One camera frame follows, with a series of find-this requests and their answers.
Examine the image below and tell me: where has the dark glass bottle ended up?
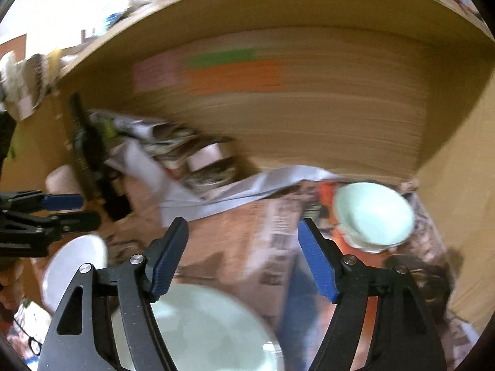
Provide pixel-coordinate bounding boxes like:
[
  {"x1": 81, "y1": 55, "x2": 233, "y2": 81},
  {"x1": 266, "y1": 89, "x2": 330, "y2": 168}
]
[{"x1": 70, "y1": 93, "x2": 130, "y2": 221}]

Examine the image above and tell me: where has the pink sticky note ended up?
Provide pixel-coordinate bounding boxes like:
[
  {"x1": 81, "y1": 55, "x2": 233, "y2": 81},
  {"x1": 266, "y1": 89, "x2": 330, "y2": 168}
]
[{"x1": 133, "y1": 52, "x2": 182, "y2": 91}]

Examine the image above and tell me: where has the crumpled newspaper packing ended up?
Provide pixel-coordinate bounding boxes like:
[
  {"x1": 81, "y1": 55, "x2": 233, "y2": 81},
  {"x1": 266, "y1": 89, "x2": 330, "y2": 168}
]
[{"x1": 108, "y1": 139, "x2": 341, "y2": 221}]

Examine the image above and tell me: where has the stack of magazines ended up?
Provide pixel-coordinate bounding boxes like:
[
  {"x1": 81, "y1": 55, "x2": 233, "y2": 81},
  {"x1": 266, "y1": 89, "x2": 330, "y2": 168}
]
[{"x1": 89, "y1": 110, "x2": 194, "y2": 159}]

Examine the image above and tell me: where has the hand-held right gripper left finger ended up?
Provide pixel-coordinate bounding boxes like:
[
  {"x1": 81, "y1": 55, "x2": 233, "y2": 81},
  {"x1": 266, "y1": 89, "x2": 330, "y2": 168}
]
[{"x1": 37, "y1": 216, "x2": 190, "y2": 371}]

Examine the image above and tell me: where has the white checkered object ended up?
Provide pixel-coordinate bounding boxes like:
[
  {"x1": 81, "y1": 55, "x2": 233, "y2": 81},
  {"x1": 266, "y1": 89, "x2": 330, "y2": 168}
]
[{"x1": 0, "y1": 52, "x2": 53, "y2": 120}]

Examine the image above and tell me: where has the vintage printed paper cover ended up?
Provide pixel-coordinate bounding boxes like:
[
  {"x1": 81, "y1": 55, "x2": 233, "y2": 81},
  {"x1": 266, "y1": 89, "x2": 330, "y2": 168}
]
[{"x1": 6, "y1": 178, "x2": 484, "y2": 371}]

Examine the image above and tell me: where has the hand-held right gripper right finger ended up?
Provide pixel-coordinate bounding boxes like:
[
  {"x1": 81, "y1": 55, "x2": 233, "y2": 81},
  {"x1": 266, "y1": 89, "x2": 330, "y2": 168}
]
[{"x1": 297, "y1": 217, "x2": 448, "y2": 371}]

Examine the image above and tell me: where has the white plate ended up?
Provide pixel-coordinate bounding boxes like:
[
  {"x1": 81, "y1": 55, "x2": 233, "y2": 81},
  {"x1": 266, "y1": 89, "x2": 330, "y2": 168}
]
[{"x1": 42, "y1": 234, "x2": 109, "y2": 313}]

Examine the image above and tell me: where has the mint green bowl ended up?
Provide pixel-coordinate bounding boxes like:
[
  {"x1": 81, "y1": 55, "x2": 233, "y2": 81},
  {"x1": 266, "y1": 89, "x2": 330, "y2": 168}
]
[{"x1": 333, "y1": 182, "x2": 415, "y2": 249}]

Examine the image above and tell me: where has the orange sticky note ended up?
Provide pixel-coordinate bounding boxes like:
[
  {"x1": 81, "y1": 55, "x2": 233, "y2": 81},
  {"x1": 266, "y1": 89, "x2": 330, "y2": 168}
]
[{"x1": 186, "y1": 60, "x2": 285, "y2": 95}]

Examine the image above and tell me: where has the mint green plate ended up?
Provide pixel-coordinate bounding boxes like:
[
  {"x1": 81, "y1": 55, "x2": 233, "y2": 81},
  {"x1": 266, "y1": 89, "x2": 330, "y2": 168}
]
[{"x1": 112, "y1": 284, "x2": 285, "y2": 371}]

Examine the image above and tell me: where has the small bowl of trinkets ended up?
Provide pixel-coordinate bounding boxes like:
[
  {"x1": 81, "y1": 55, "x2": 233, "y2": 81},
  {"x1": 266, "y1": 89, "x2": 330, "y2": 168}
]
[{"x1": 186, "y1": 162, "x2": 238, "y2": 188}]

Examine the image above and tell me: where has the small white box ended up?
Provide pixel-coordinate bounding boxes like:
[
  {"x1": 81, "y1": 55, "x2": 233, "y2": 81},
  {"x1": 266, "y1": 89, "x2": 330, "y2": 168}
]
[{"x1": 187, "y1": 143, "x2": 233, "y2": 173}]

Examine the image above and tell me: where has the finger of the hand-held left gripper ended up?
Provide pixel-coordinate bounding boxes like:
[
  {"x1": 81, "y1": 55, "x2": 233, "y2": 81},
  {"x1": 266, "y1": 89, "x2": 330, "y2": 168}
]
[
  {"x1": 11, "y1": 190, "x2": 85, "y2": 214},
  {"x1": 13, "y1": 211, "x2": 102, "y2": 240}
]

